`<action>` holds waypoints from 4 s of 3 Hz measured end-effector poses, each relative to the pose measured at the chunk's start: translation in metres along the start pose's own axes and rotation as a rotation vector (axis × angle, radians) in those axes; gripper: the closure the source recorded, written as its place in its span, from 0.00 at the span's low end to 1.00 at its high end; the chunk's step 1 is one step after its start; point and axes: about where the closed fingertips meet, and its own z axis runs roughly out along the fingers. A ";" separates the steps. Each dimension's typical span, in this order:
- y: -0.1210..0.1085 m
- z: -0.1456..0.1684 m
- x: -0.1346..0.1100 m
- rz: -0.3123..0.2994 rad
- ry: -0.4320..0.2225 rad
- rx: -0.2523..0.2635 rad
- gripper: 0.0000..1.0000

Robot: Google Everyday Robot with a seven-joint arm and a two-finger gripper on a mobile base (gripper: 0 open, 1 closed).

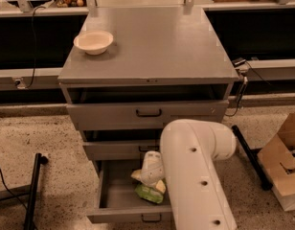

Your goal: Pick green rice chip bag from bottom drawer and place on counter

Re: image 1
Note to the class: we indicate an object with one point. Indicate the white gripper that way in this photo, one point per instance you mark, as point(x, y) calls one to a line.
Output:
point(152, 172)

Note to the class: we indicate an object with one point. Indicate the green rice chip bag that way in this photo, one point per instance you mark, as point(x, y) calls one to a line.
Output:
point(149, 194)

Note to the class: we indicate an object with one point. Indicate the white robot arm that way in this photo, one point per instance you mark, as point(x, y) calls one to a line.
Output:
point(184, 169)

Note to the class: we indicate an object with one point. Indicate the grey middle drawer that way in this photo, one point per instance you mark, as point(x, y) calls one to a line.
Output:
point(119, 150)

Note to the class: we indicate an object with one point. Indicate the grey drawer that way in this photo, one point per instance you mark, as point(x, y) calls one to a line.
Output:
point(119, 150)
point(116, 200)
point(113, 116)

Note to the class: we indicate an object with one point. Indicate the grey bottom drawer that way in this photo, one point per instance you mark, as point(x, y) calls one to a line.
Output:
point(116, 200)

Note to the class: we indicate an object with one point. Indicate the grey top drawer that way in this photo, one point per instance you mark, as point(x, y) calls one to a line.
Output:
point(113, 116)

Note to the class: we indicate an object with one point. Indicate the grey drawer cabinet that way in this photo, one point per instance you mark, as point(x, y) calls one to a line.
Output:
point(159, 54)

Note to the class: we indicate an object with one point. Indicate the black stand leg right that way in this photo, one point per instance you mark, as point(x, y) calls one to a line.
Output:
point(266, 185)

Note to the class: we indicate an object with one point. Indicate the black stand leg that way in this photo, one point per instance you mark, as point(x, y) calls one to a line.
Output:
point(266, 185)
point(39, 160)

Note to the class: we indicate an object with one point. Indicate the black stand leg left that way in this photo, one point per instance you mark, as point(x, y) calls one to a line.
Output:
point(39, 160)

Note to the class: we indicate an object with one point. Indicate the cardboard box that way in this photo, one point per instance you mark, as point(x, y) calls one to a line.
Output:
point(278, 161)

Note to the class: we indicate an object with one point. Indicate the white bowl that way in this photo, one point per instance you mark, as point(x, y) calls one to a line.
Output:
point(93, 42)

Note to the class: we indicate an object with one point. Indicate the grey floor bracket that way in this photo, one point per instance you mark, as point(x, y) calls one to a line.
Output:
point(17, 193)

